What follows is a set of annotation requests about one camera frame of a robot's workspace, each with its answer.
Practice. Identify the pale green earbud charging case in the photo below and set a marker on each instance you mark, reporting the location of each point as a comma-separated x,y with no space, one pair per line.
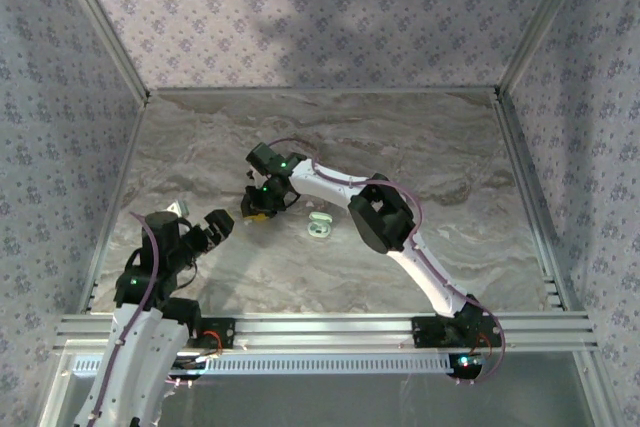
321,226

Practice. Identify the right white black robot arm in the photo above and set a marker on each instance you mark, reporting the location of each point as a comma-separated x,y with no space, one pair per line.
385,217

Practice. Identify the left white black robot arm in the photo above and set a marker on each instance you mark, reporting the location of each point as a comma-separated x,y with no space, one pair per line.
135,357

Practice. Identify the left black connector hub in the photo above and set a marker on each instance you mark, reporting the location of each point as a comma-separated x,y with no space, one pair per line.
192,366

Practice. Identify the black connector hub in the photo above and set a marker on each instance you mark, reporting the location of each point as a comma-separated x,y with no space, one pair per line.
192,366
457,366

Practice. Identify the right black connector hub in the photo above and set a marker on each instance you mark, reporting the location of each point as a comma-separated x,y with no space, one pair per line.
457,366

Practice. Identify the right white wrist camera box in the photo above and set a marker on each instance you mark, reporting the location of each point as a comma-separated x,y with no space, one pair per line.
254,179

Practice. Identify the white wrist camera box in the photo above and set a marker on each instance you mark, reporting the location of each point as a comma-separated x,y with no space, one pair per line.
254,179
178,208

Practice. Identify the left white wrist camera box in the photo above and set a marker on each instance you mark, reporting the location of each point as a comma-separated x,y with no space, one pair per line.
178,208

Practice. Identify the aluminium side floor rail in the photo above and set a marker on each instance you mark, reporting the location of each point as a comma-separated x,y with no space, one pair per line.
530,197
118,197

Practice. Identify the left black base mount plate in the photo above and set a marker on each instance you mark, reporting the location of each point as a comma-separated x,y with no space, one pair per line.
225,334

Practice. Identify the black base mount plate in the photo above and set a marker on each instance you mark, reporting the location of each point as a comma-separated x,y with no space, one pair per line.
225,334
425,332

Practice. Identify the aluminium back floor rail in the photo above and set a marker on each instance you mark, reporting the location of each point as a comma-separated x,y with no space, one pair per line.
320,91

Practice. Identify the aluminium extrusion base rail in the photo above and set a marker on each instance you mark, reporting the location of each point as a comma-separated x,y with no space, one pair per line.
325,327

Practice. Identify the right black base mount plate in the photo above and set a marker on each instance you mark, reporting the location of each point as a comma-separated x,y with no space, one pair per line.
425,332

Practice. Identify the aluminium upright frame post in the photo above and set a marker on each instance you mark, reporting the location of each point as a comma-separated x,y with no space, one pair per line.
102,22
542,22

